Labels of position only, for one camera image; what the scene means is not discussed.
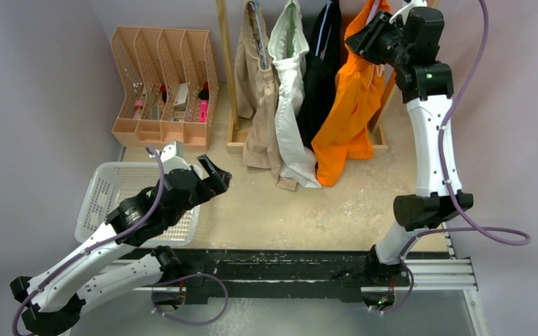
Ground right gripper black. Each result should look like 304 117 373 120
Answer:
346 10 413 71

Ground orange shorts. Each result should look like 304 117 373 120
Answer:
311 0 392 188

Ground white plastic perforated basket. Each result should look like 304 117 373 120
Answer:
74 161 201 248

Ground lilac plastic hanger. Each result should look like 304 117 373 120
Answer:
366 0 380 25

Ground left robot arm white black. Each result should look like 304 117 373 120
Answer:
10 153 232 335

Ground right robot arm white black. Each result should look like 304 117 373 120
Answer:
345 1 474 285

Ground light blue hanger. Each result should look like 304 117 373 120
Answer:
315 0 333 60

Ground black shorts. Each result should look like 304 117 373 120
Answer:
296 1 342 150

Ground white shorts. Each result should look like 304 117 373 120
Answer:
268 1 322 188

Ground green hanger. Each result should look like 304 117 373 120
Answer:
286 1 296 58

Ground beige shorts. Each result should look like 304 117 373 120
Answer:
234 1 297 191

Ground wooden clothes rack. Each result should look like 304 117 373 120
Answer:
216 0 397 154

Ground pink marker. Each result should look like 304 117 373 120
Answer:
199 100 209 123

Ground white small box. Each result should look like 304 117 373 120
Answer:
174 83 188 111

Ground peach plastic file organizer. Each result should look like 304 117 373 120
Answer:
110 26 219 151

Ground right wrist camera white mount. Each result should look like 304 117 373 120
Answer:
389 0 428 25

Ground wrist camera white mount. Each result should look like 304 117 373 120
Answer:
389 0 428 25
146 141 191 174

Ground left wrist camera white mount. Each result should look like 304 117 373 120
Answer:
146 141 191 174

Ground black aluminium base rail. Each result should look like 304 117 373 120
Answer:
111 248 478 307

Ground purple cable loop under rail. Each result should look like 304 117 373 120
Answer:
151 272 230 326

